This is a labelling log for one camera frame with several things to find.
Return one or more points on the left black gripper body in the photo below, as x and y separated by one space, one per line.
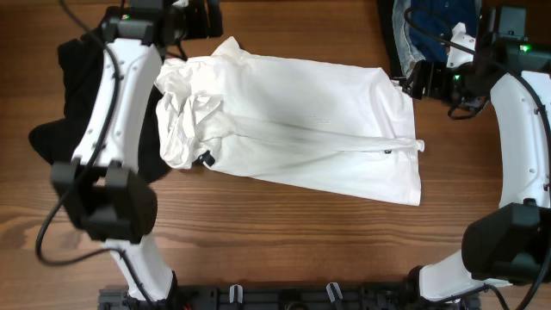
195 26

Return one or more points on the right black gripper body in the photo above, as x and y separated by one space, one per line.
455 84

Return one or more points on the white t-shirt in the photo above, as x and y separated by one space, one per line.
336 128

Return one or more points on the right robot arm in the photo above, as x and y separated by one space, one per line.
511 246

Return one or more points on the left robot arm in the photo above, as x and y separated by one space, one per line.
100 188

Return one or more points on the light blue denim jeans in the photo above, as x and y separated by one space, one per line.
408 54

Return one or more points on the black folded garment under jeans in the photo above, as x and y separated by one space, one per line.
385 13

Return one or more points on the black t-shirt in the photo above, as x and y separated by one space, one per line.
81 61

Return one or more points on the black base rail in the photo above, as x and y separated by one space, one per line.
362 297

